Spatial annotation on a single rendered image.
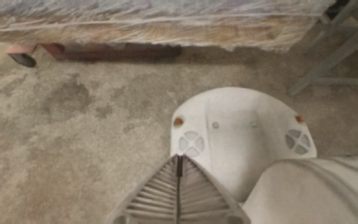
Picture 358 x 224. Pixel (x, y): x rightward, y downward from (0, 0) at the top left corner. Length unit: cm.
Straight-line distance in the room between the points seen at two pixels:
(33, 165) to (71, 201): 37
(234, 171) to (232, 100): 28
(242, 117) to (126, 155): 70
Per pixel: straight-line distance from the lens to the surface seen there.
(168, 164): 17
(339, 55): 104
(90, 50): 143
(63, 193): 112
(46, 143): 128
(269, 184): 23
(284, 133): 63
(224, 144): 60
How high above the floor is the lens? 86
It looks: 65 degrees down
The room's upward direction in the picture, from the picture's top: 5 degrees counter-clockwise
